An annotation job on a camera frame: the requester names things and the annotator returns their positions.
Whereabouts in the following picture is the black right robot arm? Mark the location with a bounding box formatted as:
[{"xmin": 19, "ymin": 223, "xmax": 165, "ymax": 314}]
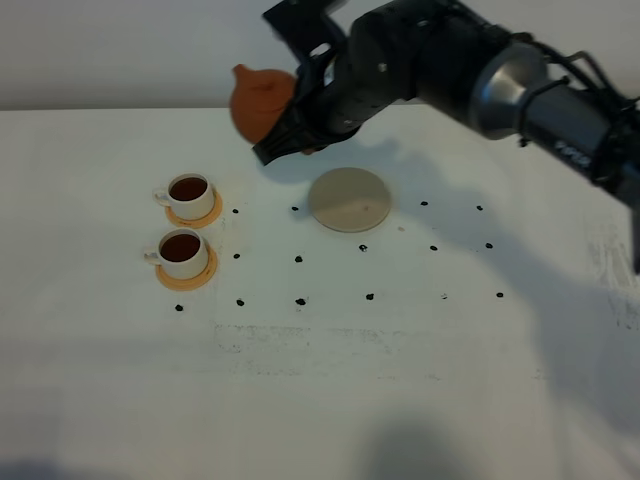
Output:
[{"xmin": 255, "ymin": 1, "xmax": 639, "ymax": 213}]

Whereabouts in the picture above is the white teacup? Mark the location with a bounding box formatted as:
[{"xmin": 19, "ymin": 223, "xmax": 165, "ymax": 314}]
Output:
[
  {"xmin": 152, "ymin": 173, "xmax": 216, "ymax": 221},
  {"xmin": 143, "ymin": 228, "xmax": 209, "ymax": 280}
]

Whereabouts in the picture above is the far white teacup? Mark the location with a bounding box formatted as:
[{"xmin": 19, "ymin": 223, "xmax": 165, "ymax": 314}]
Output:
[{"xmin": 152, "ymin": 173, "xmax": 216, "ymax": 221}]

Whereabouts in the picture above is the beige round teapot coaster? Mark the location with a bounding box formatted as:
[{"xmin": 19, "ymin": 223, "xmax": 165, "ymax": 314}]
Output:
[{"xmin": 308, "ymin": 167, "xmax": 393, "ymax": 233}]

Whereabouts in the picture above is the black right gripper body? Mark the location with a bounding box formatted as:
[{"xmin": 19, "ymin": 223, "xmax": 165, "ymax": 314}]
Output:
[{"xmin": 287, "ymin": 14, "xmax": 431, "ymax": 150}]

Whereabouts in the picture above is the near white teacup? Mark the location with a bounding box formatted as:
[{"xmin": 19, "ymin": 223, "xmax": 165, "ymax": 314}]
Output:
[{"xmin": 143, "ymin": 228, "xmax": 209, "ymax": 280}]

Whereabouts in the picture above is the orange round coaster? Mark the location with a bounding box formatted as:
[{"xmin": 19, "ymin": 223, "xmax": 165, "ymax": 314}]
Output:
[
  {"xmin": 155, "ymin": 246, "xmax": 218, "ymax": 292},
  {"xmin": 164, "ymin": 191, "xmax": 224, "ymax": 229}
]

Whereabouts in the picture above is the near orange round coaster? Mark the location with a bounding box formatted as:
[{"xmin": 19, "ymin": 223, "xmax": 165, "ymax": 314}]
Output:
[{"xmin": 155, "ymin": 246, "xmax": 218, "ymax": 292}]

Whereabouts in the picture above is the far orange round coaster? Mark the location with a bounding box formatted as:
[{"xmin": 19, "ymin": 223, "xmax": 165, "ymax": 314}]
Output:
[{"xmin": 164, "ymin": 191, "xmax": 224, "ymax": 229}]

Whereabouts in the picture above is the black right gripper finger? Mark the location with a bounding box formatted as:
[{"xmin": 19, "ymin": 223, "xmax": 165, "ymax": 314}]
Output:
[{"xmin": 253, "ymin": 103, "xmax": 325, "ymax": 165}]

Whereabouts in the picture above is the brown clay teapot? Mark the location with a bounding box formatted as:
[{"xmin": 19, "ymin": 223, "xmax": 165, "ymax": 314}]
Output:
[{"xmin": 229, "ymin": 63, "xmax": 329, "ymax": 156}]

